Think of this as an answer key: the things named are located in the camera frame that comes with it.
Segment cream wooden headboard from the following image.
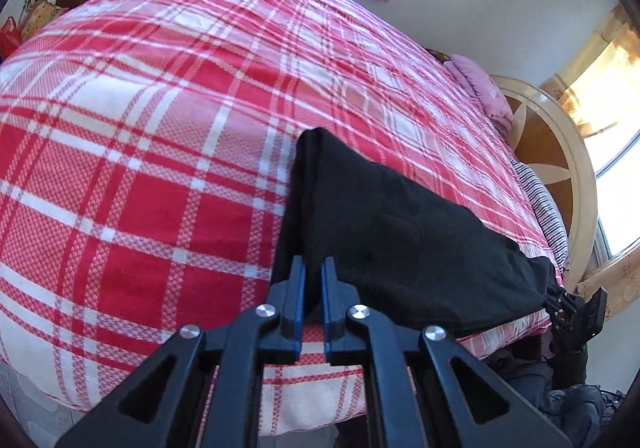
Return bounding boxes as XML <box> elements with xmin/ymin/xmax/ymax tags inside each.
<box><xmin>490</xmin><ymin>75</ymin><xmax>601</xmax><ymax>279</ymax></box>

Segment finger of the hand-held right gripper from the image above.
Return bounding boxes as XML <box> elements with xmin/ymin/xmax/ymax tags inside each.
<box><xmin>544</xmin><ymin>285</ymin><xmax>576</xmax><ymax>331</ymax></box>

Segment large bright window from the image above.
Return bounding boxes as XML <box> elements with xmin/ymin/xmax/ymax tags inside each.
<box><xmin>565</xmin><ymin>44</ymin><xmax>640</xmax><ymax>260</ymax></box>

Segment black pants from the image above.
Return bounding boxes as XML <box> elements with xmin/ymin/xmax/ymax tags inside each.
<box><xmin>270</xmin><ymin>127</ymin><xmax>563</xmax><ymax>339</ymax></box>

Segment beige curtain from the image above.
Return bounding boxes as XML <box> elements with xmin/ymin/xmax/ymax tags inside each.
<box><xmin>552</xmin><ymin>3</ymin><xmax>640</xmax><ymax>139</ymax></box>
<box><xmin>575</xmin><ymin>248</ymin><xmax>640</xmax><ymax>325</ymax></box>

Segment pink folded quilt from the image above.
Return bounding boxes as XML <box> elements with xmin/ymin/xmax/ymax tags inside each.
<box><xmin>445</xmin><ymin>54</ymin><xmax>516</xmax><ymax>136</ymax></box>

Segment striped pillow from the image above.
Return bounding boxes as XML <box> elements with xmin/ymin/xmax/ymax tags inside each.
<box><xmin>510</xmin><ymin>159</ymin><xmax>571</xmax><ymax>271</ymax></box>

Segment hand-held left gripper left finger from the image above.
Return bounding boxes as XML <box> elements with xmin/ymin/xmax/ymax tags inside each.
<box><xmin>54</xmin><ymin>255</ymin><xmax>307</xmax><ymax>448</ymax></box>

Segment yellow floral bag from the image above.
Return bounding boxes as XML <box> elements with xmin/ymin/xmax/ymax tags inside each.
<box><xmin>20</xmin><ymin>0</ymin><xmax>69</xmax><ymax>42</ymax></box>

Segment red plaid blanket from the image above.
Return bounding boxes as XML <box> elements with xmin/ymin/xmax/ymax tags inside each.
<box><xmin>0</xmin><ymin>0</ymin><xmax>563</xmax><ymax>436</ymax></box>

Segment person's right forearm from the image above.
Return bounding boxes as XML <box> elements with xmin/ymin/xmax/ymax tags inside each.
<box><xmin>549</xmin><ymin>330</ymin><xmax>592</xmax><ymax>388</ymax></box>

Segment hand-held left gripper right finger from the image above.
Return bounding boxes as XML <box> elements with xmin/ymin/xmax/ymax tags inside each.
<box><xmin>320</xmin><ymin>255</ymin><xmax>573</xmax><ymax>448</ymax></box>

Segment person's grey jeans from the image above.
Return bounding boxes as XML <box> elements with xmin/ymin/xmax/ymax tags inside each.
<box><xmin>537</xmin><ymin>382</ymin><xmax>627</xmax><ymax>448</ymax></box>

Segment red gift bag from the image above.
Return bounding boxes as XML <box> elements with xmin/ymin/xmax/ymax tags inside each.
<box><xmin>0</xmin><ymin>17</ymin><xmax>24</xmax><ymax>62</ymax></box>

